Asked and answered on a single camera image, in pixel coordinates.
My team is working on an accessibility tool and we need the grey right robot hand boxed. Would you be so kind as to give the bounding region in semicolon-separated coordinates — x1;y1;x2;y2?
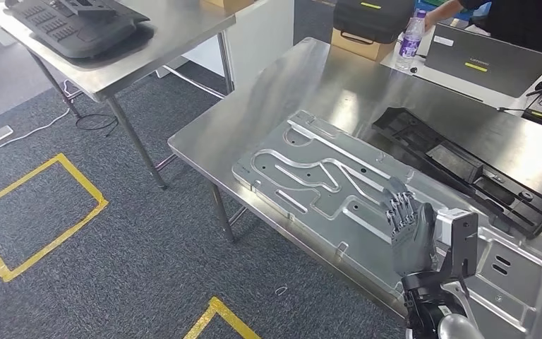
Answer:
383;177;438;278

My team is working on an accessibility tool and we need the black plastic plate bracket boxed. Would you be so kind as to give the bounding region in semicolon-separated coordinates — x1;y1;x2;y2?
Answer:
371;107;542;239

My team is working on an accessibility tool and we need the steel workbench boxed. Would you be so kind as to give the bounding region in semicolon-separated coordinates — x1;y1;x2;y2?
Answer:
167;37;542;339

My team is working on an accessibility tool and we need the black plastic trim part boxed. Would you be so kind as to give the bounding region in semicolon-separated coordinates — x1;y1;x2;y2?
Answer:
4;0;151;60

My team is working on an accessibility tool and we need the stamped sheet metal panel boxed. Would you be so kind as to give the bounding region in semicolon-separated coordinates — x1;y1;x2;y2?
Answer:
231;109;542;339

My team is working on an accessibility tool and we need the grey laptop with white sticker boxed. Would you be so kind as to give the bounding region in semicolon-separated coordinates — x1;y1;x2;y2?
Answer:
424;23;542;99

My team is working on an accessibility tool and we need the clear bottle purple label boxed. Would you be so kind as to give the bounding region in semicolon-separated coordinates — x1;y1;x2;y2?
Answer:
395;9;428;73

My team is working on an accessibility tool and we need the flat cardboard box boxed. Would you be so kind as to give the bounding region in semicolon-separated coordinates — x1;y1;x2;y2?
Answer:
330;28;397;62

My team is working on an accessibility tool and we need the yellow floor tape line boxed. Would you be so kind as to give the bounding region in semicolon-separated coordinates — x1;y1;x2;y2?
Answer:
0;153;110;283
183;296;263;339

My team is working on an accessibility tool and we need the black carry case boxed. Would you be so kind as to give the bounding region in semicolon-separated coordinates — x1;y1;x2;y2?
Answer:
332;0;417;45

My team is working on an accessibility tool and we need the person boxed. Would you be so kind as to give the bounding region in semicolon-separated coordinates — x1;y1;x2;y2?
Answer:
423;0;542;55

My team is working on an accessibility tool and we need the white cabinet desk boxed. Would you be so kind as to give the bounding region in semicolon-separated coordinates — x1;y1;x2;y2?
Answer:
155;0;295;90

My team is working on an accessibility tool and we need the brown cardboard box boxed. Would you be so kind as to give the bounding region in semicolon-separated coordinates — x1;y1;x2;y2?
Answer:
203;0;255;11

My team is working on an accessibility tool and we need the steel side table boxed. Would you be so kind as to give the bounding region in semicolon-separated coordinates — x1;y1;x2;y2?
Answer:
0;0;237;191

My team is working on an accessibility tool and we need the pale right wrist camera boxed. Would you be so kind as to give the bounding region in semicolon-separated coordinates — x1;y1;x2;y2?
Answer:
434;208;471;249

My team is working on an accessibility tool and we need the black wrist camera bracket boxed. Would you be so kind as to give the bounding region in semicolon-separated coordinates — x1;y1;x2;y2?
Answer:
439;211;480;283

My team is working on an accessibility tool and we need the black floor cable loop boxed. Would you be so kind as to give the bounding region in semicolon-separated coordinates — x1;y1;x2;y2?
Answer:
74;113;121;138

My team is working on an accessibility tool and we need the white floor cable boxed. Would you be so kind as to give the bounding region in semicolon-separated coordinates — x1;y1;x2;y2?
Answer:
0;79;83;150

